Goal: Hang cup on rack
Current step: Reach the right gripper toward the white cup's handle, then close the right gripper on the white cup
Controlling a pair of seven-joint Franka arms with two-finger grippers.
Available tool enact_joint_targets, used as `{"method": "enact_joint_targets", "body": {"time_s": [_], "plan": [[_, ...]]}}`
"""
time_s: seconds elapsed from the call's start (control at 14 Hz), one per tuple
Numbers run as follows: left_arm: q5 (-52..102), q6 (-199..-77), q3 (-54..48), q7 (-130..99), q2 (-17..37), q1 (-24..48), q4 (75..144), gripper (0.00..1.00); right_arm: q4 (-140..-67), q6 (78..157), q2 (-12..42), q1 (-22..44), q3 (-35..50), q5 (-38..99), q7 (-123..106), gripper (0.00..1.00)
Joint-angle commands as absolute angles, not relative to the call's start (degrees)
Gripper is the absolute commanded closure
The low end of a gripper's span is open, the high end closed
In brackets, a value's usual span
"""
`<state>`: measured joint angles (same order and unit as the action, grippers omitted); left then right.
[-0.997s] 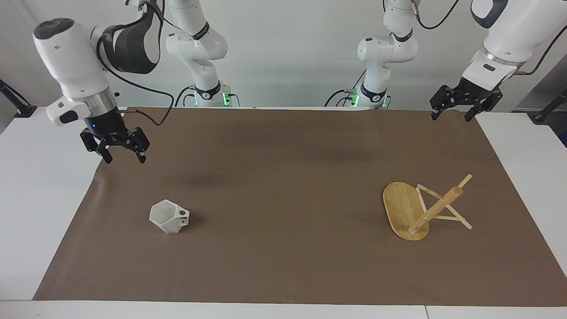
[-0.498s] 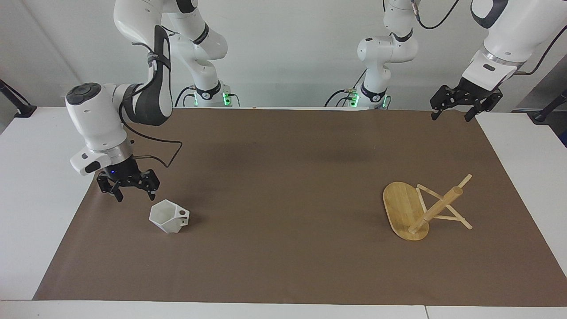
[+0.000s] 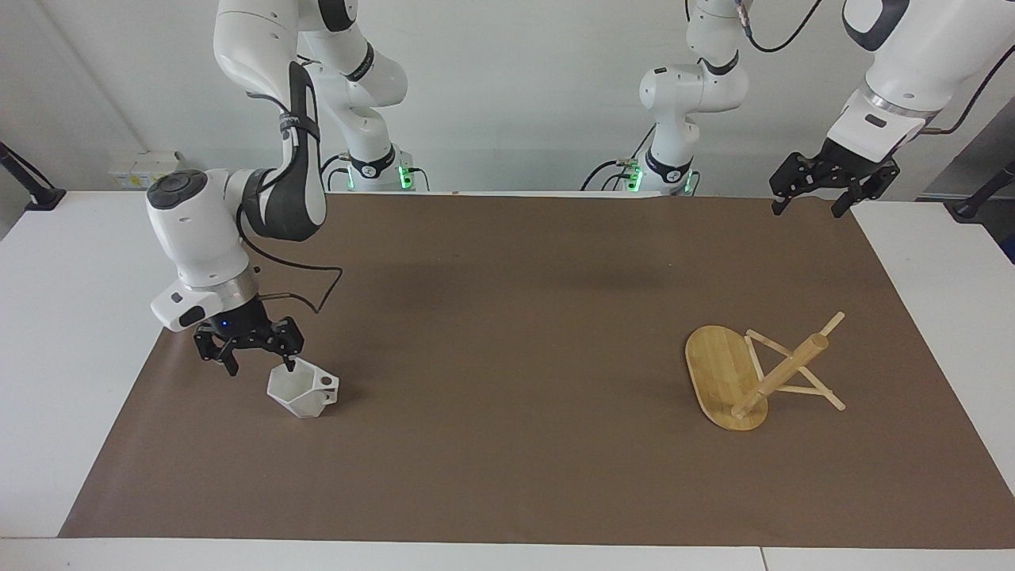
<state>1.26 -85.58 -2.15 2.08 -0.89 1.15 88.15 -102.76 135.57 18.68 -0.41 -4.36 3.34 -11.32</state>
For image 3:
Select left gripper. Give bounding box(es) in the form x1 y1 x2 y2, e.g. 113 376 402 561
769 138 902 220

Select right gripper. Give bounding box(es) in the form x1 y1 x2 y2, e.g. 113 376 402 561
193 297 306 377

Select white faceted cup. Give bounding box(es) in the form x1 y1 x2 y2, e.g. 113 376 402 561
266 358 341 420

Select wooden cup rack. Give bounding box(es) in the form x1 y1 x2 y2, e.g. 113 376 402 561
684 310 848 433

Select black stand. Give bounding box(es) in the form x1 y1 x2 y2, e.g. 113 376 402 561
0 140 67 212
951 159 1015 222

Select black cable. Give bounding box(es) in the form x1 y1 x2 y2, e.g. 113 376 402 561
920 44 1015 136
580 125 659 193
733 0 827 55
236 210 345 316

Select white wall socket box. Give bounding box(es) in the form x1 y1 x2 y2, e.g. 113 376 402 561
108 150 189 190

